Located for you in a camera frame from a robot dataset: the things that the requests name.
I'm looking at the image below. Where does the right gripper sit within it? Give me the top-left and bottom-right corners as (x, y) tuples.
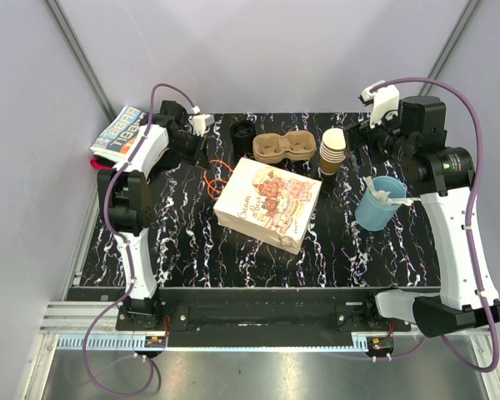
(342, 100), (415, 171)

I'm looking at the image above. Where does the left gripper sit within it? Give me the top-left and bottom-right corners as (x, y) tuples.
(166, 131), (211, 171)

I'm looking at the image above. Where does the cardboard cup carrier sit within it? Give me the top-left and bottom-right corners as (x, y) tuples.
(252, 130), (317, 164)

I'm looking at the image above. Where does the red cloth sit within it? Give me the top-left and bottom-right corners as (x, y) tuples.
(90, 157), (112, 171)

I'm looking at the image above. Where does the paper takeout bag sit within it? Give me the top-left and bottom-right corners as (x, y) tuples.
(213, 158), (322, 254)

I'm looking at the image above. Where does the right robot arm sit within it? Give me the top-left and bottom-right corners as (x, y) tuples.
(345, 91), (500, 338)

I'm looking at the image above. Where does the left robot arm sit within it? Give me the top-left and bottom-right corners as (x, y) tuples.
(94, 100), (214, 301)

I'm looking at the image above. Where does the black coffee lid stack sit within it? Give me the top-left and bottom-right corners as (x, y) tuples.
(230, 120), (256, 154)

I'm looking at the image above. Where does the paper cup stack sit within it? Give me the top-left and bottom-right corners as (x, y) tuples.
(319, 127), (347, 175)

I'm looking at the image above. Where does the blue plastic cup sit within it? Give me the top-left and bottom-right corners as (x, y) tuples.
(354, 176), (407, 232)

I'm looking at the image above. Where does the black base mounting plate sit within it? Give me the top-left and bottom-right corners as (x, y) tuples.
(66, 286), (413, 350)

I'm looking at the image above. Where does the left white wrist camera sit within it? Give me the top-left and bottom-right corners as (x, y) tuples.
(190, 106), (214, 137)

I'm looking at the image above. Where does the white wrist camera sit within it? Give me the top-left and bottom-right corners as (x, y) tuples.
(359, 80), (399, 128)
(190, 106), (214, 137)

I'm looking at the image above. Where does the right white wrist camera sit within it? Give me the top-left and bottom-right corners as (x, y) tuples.
(359, 80), (399, 128)

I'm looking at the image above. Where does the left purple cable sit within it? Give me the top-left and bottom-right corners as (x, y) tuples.
(82, 82), (201, 396)

